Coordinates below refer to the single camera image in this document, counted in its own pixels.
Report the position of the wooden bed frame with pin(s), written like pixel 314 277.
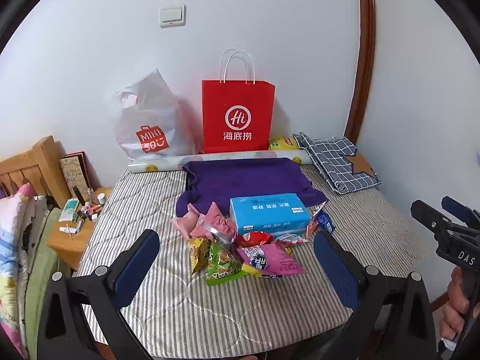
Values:
pixel 438 302

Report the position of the magenta snack packet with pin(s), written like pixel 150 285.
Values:
pixel 273 260

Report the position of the blue tissue pack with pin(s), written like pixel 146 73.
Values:
pixel 270 213

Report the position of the white wall light switch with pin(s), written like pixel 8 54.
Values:
pixel 172 15

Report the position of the patterned book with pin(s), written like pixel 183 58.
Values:
pixel 75 174

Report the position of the white red snack packet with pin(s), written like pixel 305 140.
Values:
pixel 292 238

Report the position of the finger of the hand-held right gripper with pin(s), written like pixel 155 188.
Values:
pixel 427 213
pixel 457 208

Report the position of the wooden headboard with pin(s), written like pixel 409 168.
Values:
pixel 41 157

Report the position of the yellow green snack packet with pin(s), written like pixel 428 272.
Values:
pixel 198 255

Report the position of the rolled fruit print mat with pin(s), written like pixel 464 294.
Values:
pixel 157 165

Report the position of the small blue snack packet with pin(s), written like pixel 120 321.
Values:
pixel 325 222

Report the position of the striped mattress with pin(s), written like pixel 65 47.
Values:
pixel 187 307

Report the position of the purple towel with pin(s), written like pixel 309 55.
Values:
pixel 232 180

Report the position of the group of small cosmetics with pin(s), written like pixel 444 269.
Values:
pixel 90 210

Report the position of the yellow snack bag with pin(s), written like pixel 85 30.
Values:
pixel 283 143

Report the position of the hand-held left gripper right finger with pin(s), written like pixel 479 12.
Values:
pixel 335 270

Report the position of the long pink white snack packet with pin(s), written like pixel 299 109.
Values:
pixel 313 227

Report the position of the light pink snack pouch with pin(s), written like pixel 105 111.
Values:
pixel 183 225

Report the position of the green blanket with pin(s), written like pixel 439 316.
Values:
pixel 41 262

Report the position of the wooden nightstand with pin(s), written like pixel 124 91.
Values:
pixel 71 240

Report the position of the grey plastic shopping bag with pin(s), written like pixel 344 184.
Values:
pixel 150 120

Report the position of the small yellow snack packet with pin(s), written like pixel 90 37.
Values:
pixel 250 269

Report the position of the folded blue checked cloth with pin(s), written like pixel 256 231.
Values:
pixel 330 157

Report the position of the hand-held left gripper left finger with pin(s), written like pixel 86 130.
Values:
pixel 137 268

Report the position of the pink silver snack packet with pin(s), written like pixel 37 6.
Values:
pixel 217 221

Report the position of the person's right hand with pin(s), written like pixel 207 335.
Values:
pixel 453 307

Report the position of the brown wooden door frame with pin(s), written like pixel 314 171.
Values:
pixel 365 45

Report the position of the red paper shopping bag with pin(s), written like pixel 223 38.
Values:
pixel 236 101

